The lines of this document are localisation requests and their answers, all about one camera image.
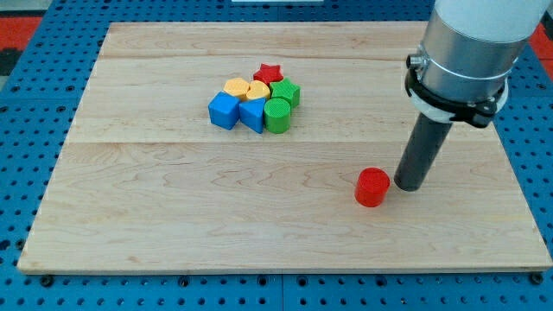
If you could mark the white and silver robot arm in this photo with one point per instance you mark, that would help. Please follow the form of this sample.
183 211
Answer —
459 72

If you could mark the blue triangle block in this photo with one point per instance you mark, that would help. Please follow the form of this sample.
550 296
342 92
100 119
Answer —
251 114

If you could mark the wooden board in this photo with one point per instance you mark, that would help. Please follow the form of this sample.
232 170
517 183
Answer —
145 184

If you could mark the green cylinder block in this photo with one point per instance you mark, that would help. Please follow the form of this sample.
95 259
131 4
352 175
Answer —
277 115

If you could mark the green star block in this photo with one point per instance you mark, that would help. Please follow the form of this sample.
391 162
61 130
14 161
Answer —
287 90

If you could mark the yellow heart block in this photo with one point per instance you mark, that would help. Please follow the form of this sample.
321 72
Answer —
257 90

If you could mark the blue cube block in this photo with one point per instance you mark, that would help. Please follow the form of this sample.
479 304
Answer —
224 110

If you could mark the yellow hexagon block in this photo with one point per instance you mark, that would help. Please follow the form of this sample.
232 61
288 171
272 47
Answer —
237 87

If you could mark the red star block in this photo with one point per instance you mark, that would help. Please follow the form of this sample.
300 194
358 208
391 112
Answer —
268 74

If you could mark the red cylinder block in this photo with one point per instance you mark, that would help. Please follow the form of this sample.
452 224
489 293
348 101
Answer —
372 187

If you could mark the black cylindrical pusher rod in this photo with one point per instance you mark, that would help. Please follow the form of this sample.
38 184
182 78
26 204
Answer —
424 144

